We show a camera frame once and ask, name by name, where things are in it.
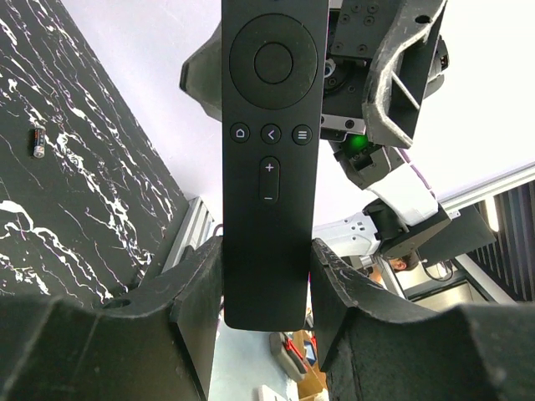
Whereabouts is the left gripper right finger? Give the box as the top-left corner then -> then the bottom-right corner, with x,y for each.
310,239 -> 534,400

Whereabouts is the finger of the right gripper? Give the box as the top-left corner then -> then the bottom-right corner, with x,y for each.
179,28 -> 222,122

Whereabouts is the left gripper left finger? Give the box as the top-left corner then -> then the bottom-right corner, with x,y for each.
1,237 -> 222,400

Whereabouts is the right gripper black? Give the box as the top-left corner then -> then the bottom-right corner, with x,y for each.
321,1 -> 449,149

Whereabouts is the black remote control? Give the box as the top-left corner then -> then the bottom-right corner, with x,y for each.
222,1 -> 329,332

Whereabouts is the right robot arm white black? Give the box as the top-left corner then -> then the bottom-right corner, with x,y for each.
180,1 -> 492,272

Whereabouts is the black silver battery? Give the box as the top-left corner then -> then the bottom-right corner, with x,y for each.
33,127 -> 46,159

